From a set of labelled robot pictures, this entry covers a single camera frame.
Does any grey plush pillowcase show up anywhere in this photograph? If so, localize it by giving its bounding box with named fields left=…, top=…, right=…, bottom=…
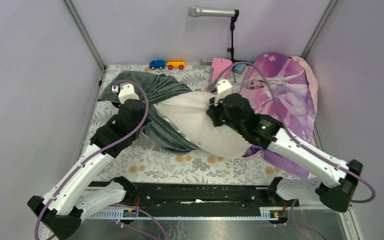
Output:
left=98, top=70, right=199, bottom=155

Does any white pillow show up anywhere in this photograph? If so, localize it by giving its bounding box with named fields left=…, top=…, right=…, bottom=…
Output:
left=154, top=91, right=251, bottom=159

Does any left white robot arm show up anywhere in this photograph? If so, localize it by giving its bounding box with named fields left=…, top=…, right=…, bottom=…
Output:
left=27, top=99, right=149, bottom=240

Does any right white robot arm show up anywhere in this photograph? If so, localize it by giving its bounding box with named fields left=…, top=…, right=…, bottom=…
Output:
left=206, top=93, right=363, bottom=213

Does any light blue small box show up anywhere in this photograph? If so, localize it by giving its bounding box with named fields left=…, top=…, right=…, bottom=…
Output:
left=233, top=64, right=247, bottom=75

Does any pink wedge block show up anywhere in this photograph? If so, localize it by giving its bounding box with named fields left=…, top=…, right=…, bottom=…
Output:
left=208, top=57, right=233, bottom=87

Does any floral table cloth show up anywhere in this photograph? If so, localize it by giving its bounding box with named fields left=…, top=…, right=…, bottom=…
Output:
left=82, top=64, right=298, bottom=185

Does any purple princess print blanket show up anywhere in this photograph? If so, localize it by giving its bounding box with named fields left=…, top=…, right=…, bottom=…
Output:
left=238, top=52, right=319, bottom=180

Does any blue toy car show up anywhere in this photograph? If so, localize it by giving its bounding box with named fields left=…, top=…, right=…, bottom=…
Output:
left=148, top=59, right=166, bottom=70

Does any orange toy car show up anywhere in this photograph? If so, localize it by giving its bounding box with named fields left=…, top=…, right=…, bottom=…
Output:
left=166, top=61, right=187, bottom=70

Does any black microphone stand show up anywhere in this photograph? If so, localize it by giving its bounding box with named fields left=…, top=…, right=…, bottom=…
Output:
left=226, top=9, right=248, bottom=84

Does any silver microphone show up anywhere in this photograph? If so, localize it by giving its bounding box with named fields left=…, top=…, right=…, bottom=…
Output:
left=187, top=5, right=239, bottom=18

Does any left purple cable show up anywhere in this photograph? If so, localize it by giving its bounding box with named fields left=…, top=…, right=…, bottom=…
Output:
left=34, top=79, right=170, bottom=240

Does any purple cable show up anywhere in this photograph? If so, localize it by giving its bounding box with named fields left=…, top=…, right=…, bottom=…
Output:
left=34, top=79, right=170, bottom=240
left=209, top=60, right=377, bottom=240

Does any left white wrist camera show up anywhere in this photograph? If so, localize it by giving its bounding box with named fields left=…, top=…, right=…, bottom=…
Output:
left=111, top=83, right=140, bottom=104

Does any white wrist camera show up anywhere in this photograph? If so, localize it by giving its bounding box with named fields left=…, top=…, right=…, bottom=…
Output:
left=111, top=83, right=140, bottom=104
left=208, top=79, right=234, bottom=107

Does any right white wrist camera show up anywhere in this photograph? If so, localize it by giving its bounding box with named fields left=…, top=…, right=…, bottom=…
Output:
left=208, top=79, right=234, bottom=107

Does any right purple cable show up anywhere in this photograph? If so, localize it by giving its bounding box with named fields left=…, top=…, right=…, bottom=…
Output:
left=209, top=60, right=377, bottom=240

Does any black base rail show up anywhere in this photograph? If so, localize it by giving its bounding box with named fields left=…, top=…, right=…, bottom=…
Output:
left=89, top=176, right=300, bottom=220

